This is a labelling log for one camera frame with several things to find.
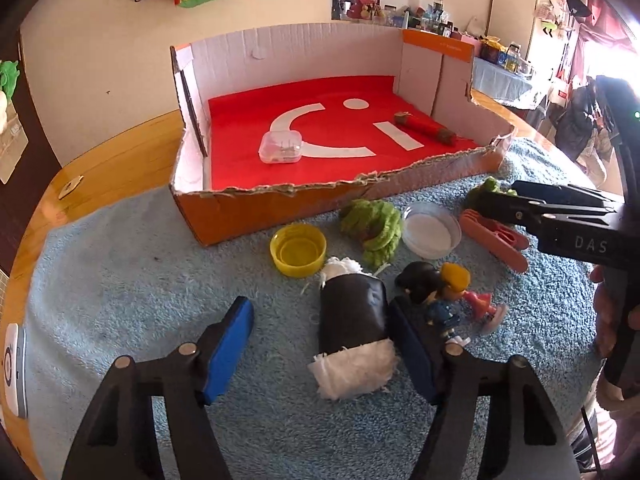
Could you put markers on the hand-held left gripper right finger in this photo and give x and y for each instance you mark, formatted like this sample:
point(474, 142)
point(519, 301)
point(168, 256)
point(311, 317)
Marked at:
point(411, 350)

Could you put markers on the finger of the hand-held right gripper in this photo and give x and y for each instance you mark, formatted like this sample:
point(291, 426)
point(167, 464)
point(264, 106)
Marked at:
point(500, 207)
point(560, 192)

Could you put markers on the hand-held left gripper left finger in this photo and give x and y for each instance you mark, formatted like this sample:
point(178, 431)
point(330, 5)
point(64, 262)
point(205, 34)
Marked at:
point(231, 350)

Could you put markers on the pink clothespin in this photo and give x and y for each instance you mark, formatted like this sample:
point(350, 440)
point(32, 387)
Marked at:
point(500, 245)

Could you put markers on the black roll with white fringe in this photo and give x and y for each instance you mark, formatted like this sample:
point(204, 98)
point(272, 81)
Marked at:
point(352, 315)

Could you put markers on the dark-haired figurine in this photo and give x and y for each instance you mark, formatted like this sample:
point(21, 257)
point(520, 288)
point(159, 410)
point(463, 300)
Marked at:
point(420, 280)

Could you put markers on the blonde figurine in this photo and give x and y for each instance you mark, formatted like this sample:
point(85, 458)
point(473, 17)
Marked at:
point(456, 276)

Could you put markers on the yellow plastic lid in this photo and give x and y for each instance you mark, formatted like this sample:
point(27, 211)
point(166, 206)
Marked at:
point(297, 250)

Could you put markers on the orange cardboard box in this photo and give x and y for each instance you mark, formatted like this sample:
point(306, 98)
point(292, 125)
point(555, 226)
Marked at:
point(280, 210)

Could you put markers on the person's right forearm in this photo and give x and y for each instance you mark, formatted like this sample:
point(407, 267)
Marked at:
point(582, 447)

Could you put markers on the person's right hand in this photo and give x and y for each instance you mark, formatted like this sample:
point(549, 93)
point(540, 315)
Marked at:
point(606, 325)

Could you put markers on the small green fuzzy ball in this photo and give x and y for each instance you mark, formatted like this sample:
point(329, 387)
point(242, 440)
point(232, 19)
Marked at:
point(492, 186)

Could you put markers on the white round lid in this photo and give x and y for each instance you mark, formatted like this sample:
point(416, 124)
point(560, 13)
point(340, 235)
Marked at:
point(431, 232)

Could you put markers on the dark coat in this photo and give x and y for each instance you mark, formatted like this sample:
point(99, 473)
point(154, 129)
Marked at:
point(575, 120)

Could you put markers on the light blue towel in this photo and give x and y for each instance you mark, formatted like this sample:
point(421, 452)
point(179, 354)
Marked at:
point(150, 285)

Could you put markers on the red wrapped wooden stick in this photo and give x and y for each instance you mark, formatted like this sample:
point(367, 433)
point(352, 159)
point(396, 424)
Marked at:
point(425, 127)

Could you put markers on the table with blue cloth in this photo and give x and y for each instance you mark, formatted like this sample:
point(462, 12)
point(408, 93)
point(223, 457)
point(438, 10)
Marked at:
point(500, 82)

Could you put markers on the clear plastic container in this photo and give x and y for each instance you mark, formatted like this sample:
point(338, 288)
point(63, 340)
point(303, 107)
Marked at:
point(517, 60)

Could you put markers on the red curtain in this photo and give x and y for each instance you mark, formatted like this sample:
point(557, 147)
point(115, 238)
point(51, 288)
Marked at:
point(610, 20)

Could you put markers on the white cabinet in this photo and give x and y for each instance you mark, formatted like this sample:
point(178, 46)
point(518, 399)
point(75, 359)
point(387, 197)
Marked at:
point(515, 5)

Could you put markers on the row of bottles and jars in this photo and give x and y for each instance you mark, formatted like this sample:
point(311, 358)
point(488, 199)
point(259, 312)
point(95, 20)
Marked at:
point(430, 15)

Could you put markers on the small clear plastic box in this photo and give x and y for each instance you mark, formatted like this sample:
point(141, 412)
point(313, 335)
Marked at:
point(280, 147)

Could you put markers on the white round device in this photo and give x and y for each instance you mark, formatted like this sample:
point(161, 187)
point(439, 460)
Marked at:
point(15, 370)

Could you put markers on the red paper liner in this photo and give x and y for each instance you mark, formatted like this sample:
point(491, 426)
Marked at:
point(240, 125)

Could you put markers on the pink plush toy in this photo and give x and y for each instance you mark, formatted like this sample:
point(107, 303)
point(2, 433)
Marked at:
point(362, 2)

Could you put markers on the tan paper sheet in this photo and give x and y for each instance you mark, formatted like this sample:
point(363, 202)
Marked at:
point(12, 150)

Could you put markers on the white plush toy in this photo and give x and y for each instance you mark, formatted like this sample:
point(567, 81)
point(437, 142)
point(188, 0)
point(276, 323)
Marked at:
point(4, 110)

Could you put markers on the green plush toy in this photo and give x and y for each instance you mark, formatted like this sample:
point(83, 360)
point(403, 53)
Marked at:
point(7, 75)

